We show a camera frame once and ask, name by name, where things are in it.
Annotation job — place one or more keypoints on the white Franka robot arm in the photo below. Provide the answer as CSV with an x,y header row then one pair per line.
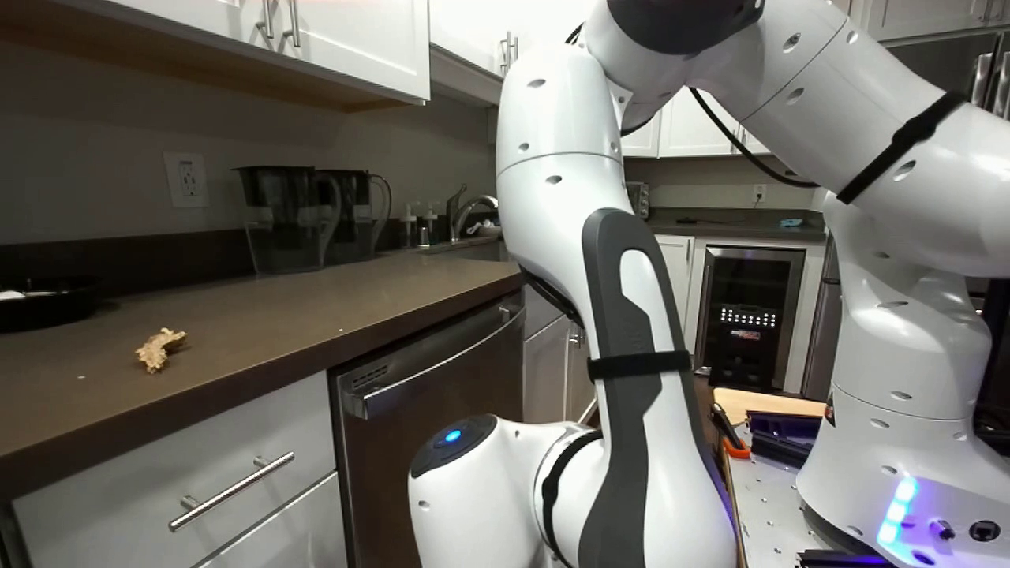
x,y
548,137

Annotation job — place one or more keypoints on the chrome sink faucet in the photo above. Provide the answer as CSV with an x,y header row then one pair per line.
x,y
474,210

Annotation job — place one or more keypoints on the grey sink cabinet door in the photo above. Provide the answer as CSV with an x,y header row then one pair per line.
x,y
548,367

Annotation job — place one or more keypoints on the clear soap dispenser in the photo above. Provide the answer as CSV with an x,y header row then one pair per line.
x,y
417,229

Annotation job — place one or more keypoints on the stainless steel dishwasher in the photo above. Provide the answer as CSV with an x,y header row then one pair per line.
x,y
419,420

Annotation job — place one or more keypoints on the white lower cabinet door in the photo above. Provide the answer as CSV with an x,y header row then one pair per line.
x,y
678,288

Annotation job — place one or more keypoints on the white tall upper cabinets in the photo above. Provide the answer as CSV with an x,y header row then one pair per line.
x,y
673,131

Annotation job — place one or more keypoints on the black wine fridge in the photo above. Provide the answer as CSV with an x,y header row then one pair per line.
x,y
750,316

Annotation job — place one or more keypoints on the white corner upper cabinet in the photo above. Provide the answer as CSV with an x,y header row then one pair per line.
x,y
474,25

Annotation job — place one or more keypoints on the wooden board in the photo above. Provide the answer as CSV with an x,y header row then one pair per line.
x,y
767,398

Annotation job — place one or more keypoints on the dark blue box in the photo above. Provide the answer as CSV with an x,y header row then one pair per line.
x,y
787,435

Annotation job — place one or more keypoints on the tan ginger root piece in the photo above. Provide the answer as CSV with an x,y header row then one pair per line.
x,y
160,349

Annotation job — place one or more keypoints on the black frying pan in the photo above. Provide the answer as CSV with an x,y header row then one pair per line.
x,y
41,305

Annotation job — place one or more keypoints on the white wall outlet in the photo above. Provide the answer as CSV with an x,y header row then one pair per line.
x,y
186,181

